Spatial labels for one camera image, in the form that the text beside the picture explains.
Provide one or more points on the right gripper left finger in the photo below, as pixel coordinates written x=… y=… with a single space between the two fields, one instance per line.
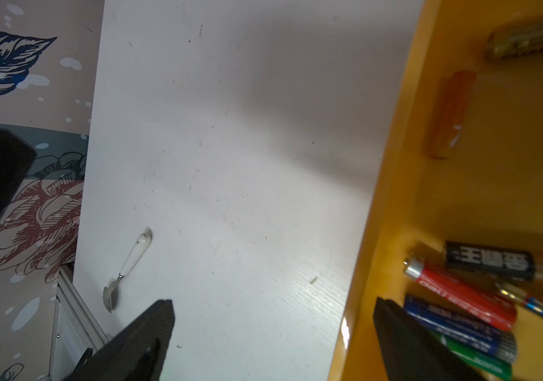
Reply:
x=138 y=352

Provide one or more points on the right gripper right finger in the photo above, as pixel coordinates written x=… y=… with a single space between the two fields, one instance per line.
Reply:
x=409 y=352

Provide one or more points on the yellow plastic storage box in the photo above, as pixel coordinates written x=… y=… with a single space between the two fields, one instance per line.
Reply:
x=489 y=191

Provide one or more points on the blue purple battery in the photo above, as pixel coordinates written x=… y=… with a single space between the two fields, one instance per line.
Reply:
x=464 y=328

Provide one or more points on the green battery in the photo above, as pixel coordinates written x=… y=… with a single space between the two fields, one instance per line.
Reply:
x=491 y=365

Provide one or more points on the red battery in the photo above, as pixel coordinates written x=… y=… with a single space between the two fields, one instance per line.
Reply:
x=481 y=304

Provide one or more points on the black gold battery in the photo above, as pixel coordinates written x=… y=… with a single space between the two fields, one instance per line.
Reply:
x=515 y=264

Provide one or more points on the gold blue slim battery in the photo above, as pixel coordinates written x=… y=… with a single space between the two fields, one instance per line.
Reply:
x=520 y=297

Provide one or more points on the orange battery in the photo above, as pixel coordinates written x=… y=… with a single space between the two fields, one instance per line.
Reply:
x=451 y=118

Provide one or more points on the silver spoon white handle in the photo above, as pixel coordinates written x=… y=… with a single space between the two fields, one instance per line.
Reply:
x=110 y=294

